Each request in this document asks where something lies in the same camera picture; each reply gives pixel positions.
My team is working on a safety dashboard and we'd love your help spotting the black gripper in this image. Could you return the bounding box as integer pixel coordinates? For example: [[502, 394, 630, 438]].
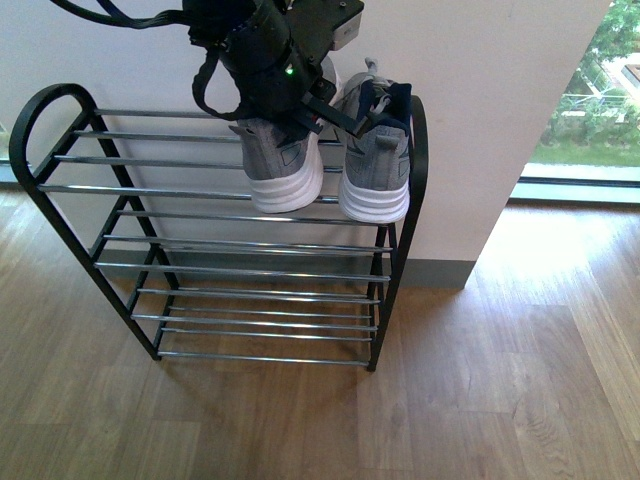
[[218, 10, 370, 138]]

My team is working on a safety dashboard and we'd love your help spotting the black metal shoe rack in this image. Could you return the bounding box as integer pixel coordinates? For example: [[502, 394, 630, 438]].
[[9, 84, 429, 370]]

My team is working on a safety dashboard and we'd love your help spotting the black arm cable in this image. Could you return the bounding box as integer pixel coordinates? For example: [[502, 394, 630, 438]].
[[48, 0, 251, 121]]

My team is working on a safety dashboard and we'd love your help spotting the grey knit sneaker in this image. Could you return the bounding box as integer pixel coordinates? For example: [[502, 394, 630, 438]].
[[337, 57, 412, 224], [230, 118, 323, 214]]

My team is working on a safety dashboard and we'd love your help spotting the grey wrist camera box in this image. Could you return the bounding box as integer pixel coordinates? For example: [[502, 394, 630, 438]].
[[330, 13, 361, 51]]

